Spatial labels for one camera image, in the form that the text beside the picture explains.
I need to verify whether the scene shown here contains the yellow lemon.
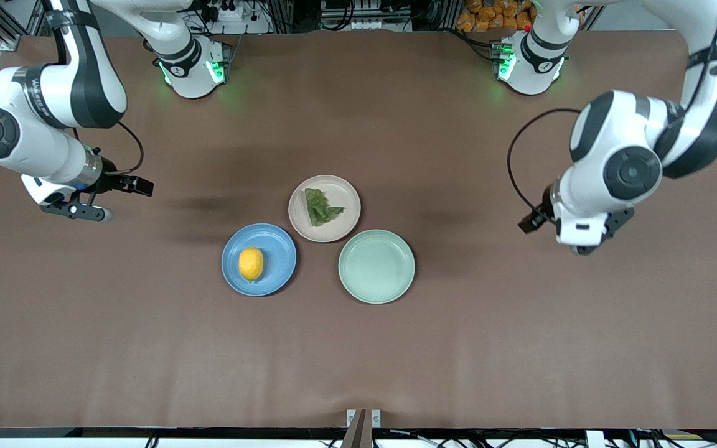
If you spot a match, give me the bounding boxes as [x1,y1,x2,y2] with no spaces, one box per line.
[238,246,265,283]

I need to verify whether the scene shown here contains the green lettuce leaf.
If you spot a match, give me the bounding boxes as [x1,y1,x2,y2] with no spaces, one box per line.
[304,187,346,228]

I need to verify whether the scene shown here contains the blue plate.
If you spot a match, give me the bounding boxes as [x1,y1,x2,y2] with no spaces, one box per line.
[222,223,298,297]

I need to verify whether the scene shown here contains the pale green plate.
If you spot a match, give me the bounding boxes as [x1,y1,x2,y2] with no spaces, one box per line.
[338,230,416,305]

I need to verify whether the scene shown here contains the beige plate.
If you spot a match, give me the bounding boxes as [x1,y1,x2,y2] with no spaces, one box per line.
[288,175,362,243]

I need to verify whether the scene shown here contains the white power strip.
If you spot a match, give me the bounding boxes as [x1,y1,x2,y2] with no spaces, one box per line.
[204,0,255,23]

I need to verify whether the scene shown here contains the orange snack bags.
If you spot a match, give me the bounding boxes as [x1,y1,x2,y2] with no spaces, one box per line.
[456,0,537,34]

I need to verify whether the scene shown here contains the aluminium frame post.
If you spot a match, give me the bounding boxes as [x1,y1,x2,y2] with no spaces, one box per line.
[21,0,48,36]

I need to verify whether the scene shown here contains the metal table edge bracket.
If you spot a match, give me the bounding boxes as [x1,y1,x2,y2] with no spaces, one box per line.
[341,408,383,448]

